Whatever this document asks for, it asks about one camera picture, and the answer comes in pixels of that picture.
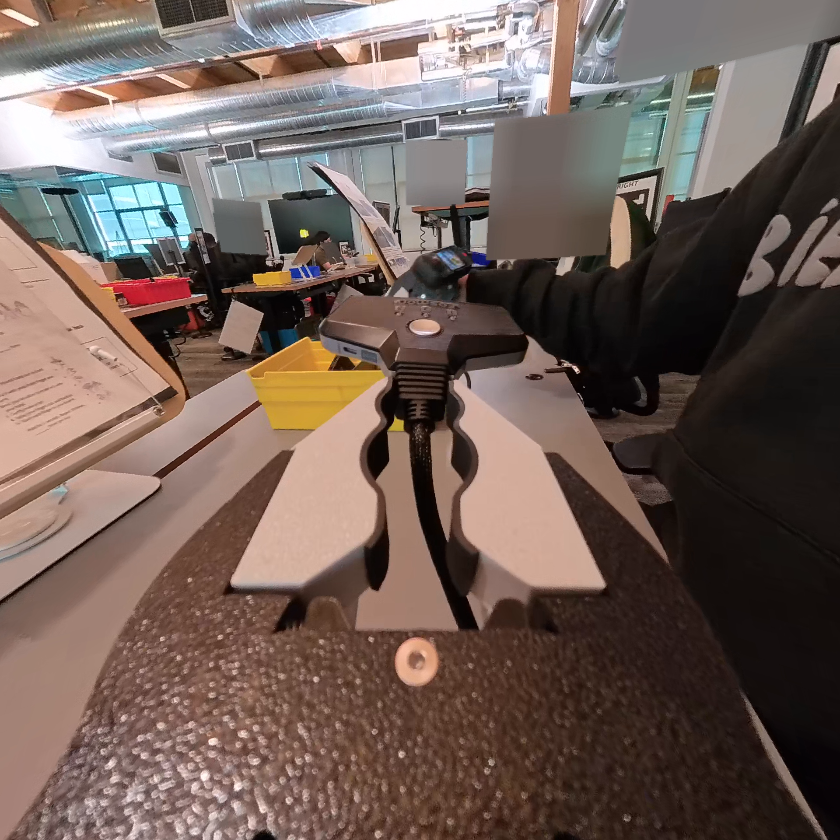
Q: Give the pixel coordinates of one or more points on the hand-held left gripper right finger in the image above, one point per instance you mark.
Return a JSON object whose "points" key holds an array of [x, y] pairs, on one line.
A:
{"points": [[525, 505]]}

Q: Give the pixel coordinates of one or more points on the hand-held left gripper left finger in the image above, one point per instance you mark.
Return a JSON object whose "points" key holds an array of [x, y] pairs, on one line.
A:
{"points": [[315, 505]]}

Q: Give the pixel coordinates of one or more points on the person's right forearm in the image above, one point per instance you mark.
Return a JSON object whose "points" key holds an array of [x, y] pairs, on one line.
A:
{"points": [[590, 308]]}

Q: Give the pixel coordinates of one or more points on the raised standing desk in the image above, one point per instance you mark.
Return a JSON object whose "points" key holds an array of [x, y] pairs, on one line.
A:
{"points": [[453, 208]]}

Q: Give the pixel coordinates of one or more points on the tilted document board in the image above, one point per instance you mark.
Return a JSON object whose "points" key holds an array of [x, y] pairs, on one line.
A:
{"points": [[374, 223]]}

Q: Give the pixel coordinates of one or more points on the yellow plastic bin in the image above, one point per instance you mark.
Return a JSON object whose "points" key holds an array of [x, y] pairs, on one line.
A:
{"points": [[295, 390]]}

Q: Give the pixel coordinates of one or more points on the wooden desk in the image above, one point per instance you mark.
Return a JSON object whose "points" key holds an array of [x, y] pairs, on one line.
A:
{"points": [[164, 305], [308, 284]]}

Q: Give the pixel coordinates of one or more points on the small blue bin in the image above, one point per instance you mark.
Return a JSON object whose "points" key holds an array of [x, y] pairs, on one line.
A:
{"points": [[305, 271]]}

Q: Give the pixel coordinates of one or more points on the black bag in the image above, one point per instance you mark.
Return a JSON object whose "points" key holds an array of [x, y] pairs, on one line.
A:
{"points": [[610, 394]]}

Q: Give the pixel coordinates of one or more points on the small yellow bin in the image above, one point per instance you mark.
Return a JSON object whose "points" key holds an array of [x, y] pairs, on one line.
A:
{"points": [[271, 279]]}

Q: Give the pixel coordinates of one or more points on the white paper sheet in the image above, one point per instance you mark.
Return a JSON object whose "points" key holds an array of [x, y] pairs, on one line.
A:
{"points": [[241, 327]]}

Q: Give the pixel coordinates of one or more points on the white stand base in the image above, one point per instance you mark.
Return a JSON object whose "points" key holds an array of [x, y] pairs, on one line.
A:
{"points": [[98, 499]]}

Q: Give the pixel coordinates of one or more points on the framed picture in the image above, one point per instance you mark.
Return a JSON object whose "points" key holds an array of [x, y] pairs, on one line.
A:
{"points": [[646, 193]]}

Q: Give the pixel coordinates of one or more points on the wooden pillar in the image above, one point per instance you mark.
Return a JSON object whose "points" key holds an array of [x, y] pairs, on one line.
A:
{"points": [[564, 56]]}

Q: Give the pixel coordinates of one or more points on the person in black hoodie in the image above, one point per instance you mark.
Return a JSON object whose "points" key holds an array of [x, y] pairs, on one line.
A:
{"points": [[774, 499]]}

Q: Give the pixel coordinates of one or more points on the red plastic bin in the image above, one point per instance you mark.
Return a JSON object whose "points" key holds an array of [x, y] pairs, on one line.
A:
{"points": [[148, 291]]}

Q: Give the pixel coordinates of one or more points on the instruction sheet stand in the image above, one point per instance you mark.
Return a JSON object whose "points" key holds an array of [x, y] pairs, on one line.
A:
{"points": [[59, 367]]}

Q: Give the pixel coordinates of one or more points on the silver ventilation duct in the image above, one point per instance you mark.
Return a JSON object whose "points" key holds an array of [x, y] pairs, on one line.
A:
{"points": [[295, 98], [98, 46]]}

